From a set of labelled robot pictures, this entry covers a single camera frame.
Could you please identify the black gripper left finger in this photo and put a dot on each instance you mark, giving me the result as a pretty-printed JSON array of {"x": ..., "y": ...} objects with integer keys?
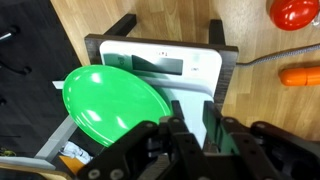
[{"x": 173, "y": 150}]

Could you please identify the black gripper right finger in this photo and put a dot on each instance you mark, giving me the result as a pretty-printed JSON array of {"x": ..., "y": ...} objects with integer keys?
[{"x": 266, "y": 153}]

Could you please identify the green plate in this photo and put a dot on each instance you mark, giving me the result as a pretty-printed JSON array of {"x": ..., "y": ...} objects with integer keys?
[{"x": 110, "y": 100}]

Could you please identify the orange carrot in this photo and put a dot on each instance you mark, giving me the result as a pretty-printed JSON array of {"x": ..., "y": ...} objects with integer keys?
[{"x": 300, "y": 76}]

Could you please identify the white kitchen scale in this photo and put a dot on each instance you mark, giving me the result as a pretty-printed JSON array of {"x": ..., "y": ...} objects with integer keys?
[{"x": 200, "y": 63}]

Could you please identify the small dark wooden stool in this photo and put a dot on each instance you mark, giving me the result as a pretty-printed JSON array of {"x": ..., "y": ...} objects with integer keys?
[{"x": 230, "y": 66}]

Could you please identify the red tomato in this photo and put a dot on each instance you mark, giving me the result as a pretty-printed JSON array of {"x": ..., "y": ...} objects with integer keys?
[{"x": 293, "y": 13}]

